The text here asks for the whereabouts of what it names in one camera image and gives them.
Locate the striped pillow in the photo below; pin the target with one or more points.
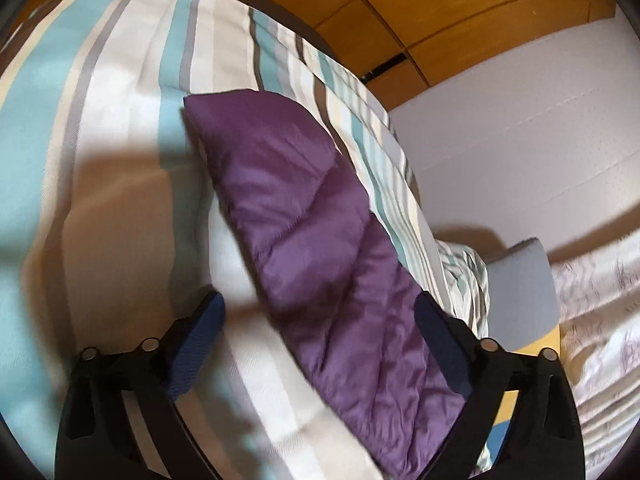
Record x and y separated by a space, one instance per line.
465 280

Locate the patterned white curtain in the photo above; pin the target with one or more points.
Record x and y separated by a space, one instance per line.
605 320

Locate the striped bed cover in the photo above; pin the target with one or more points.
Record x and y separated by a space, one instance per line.
110 170

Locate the grey yellow blue headboard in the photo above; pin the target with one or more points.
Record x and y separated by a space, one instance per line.
522 290

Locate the purple quilted down jacket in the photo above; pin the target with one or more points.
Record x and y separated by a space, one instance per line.
320 240

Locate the wooden wardrobe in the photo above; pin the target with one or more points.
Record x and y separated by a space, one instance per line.
400 5

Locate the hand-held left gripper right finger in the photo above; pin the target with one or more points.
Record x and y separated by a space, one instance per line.
442 345

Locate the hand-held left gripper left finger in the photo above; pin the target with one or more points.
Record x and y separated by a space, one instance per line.
197 345

